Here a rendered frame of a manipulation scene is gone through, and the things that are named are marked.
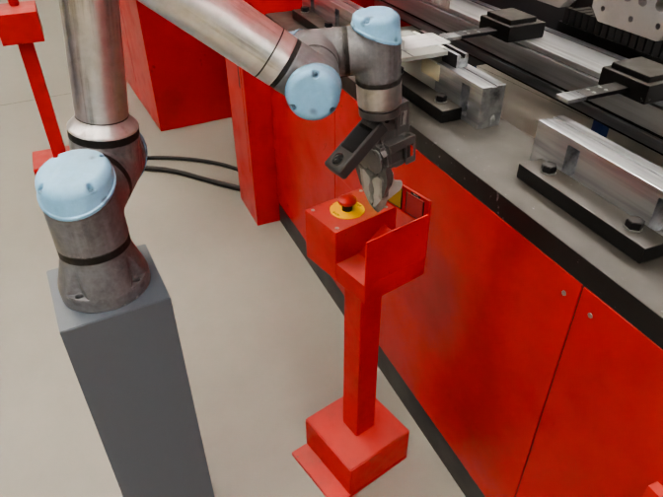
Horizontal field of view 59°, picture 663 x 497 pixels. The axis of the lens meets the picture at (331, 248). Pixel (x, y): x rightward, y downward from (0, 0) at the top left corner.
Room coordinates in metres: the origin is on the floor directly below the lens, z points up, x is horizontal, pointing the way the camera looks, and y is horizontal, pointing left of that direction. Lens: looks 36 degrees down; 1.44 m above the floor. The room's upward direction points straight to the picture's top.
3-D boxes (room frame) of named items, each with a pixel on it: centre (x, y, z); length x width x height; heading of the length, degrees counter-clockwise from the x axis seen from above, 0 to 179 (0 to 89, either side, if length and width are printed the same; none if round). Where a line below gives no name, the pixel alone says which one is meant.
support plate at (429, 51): (1.38, -0.11, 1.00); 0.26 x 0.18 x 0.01; 114
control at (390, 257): (0.99, -0.07, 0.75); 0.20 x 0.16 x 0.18; 37
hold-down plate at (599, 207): (0.86, -0.44, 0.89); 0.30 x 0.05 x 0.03; 24
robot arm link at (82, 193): (0.81, 0.40, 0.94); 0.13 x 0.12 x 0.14; 1
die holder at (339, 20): (1.94, -0.03, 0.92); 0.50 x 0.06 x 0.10; 24
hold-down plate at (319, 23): (1.97, 0.04, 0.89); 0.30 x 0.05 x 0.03; 24
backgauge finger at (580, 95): (1.12, -0.56, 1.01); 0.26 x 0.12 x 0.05; 114
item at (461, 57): (1.42, -0.26, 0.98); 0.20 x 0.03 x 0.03; 24
